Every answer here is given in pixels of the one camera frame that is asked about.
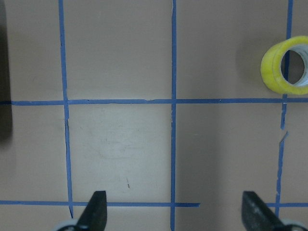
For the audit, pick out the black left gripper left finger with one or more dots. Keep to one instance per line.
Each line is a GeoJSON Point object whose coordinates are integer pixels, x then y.
{"type": "Point", "coordinates": [94, 216]}

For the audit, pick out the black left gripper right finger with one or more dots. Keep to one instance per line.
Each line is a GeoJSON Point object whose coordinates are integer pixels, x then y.
{"type": "Point", "coordinates": [256, 216]}

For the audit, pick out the yellow tape roll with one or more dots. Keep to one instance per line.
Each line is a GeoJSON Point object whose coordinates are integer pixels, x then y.
{"type": "Point", "coordinates": [270, 67]}

